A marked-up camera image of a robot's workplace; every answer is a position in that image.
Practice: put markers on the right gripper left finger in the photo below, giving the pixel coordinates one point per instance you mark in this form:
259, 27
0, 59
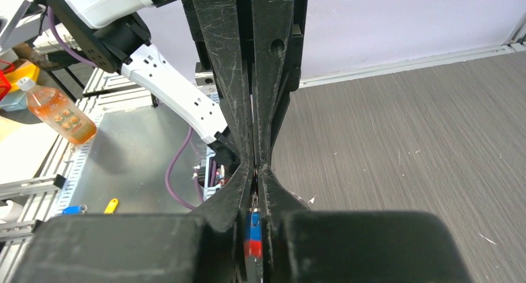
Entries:
205, 245

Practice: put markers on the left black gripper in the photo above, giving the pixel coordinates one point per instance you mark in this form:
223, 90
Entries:
255, 48

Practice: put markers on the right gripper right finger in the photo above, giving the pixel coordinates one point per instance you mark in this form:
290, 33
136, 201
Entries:
304, 245

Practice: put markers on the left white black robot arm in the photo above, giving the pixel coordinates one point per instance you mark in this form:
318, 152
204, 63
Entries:
116, 39

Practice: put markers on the blue tag key on floor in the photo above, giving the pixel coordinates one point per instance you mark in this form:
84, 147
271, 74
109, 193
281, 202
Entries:
74, 210

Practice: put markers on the orange bottle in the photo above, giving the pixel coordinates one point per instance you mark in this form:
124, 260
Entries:
58, 111

